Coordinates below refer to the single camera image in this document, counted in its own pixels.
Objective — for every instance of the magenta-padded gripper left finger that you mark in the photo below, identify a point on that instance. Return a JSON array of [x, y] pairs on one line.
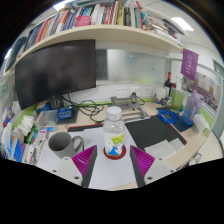
[[68, 168]]

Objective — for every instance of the clear plastic box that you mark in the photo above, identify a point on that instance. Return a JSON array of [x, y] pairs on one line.
[[46, 118]]

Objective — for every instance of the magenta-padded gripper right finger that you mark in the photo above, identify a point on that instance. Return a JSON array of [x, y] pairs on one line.
[[156, 168]]

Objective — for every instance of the grey ceramic mug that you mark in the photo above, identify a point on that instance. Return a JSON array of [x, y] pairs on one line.
[[61, 146]]

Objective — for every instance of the wooden shelf with books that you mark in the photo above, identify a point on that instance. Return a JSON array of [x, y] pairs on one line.
[[100, 31]]

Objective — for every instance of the dark blue box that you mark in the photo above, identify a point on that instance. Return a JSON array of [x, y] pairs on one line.
[[16, 53]]

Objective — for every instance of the black desk mat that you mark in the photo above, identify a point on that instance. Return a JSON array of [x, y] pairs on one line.
[[150, 131]]

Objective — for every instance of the small white box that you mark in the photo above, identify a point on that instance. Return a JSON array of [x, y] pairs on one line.
[[201, 123]]

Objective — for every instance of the black computer monitor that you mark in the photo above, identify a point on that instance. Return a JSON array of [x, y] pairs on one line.
[[56, 70]]

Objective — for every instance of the grey door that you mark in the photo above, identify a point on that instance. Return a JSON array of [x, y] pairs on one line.
[[220, 100]]

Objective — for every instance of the white wall socket row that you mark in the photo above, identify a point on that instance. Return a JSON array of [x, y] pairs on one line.
[[133, 91]]

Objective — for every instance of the blue circuit board box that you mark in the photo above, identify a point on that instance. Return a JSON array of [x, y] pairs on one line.
[[65, 113]]

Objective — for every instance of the dark wine bottle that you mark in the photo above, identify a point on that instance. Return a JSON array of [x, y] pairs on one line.
[[168, 85]]

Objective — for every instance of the white tissue pack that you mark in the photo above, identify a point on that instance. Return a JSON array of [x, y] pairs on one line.
[[26, 124]]

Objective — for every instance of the grey metal laptop stand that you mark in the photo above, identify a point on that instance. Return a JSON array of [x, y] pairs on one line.
[[133, 111]]

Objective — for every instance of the purple hanging banner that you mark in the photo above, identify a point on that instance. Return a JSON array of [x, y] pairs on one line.
[[189, 65]]

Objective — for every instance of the blue tissue box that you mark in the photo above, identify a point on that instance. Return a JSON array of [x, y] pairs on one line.
[[16, 150]]

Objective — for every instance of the clear plastic water bottle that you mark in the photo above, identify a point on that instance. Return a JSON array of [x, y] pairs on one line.
[[114, 133]]

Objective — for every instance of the flat round red coaster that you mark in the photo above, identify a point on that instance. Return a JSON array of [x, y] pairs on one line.
[[115, 157]]

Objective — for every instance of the translucent purple drink bottle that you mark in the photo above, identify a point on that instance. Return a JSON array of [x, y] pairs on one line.
[[191, 111]]

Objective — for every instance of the photo print poster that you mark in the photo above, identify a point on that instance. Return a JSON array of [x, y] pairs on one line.
[[201, 88]]

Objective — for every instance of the small white paper sheet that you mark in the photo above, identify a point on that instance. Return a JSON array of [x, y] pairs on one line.
[[163, 148]]

